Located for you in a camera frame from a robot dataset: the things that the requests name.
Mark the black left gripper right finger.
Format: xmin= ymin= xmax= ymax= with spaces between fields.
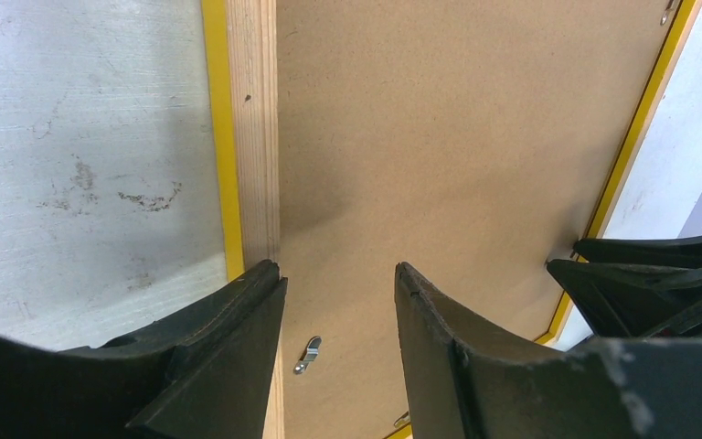
xmin=395 ymin=262 xmax=702 ymax=438

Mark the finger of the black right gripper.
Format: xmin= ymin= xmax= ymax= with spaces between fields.
xmin=547 ymin=260 xmax=702 ymax=338
xmin=573 ymin=236 xmax=702 ymax=269

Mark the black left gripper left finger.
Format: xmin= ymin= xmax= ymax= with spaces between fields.
xmin=0 ymin=260 xmax=287 ymax=438

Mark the brown cardboard backing board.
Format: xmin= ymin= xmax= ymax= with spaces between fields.
xmin=275 ymin=0 xmax=682 ymax=439

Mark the yellow wooden picture frame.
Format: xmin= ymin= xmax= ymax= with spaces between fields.
xmin=200 ymin=0 xmax=702 ymax=439

